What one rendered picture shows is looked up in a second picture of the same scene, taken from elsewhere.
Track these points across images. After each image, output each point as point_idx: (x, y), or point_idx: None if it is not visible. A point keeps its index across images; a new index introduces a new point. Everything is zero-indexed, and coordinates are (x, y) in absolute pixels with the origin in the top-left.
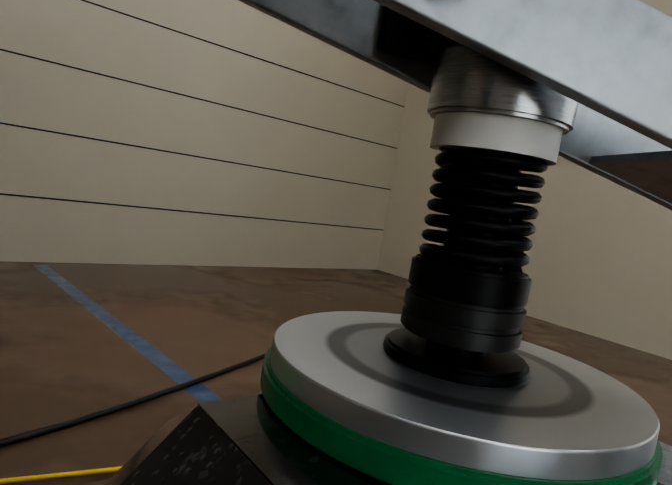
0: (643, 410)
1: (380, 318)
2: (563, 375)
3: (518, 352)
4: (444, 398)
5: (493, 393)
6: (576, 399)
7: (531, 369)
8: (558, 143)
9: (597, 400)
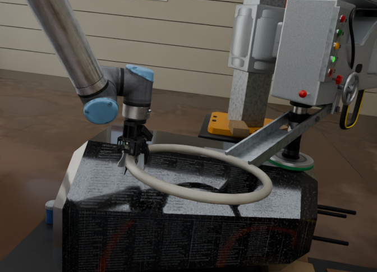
0: (272, 156)
1: (309, 160)
2: (283, 158)
3: (292, 161)
4: (280, 151)
5: (280, 153)
6: (276, 155)
7: (285, 158)
8: (288, 129)
9: (275, 156)
